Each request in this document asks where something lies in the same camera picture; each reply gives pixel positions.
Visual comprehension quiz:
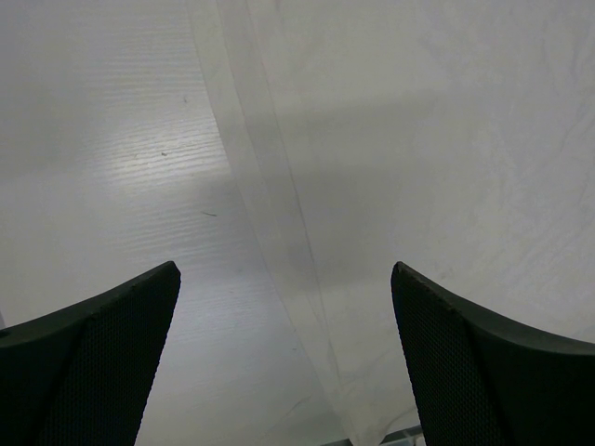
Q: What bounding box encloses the white tank top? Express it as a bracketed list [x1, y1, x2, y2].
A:
[187, 1, 594, 445]

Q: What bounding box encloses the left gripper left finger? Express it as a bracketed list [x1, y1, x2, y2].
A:
[1, 261, 180, 445]

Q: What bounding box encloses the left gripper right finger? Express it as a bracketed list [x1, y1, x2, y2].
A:
[391, 262, 594, 445]

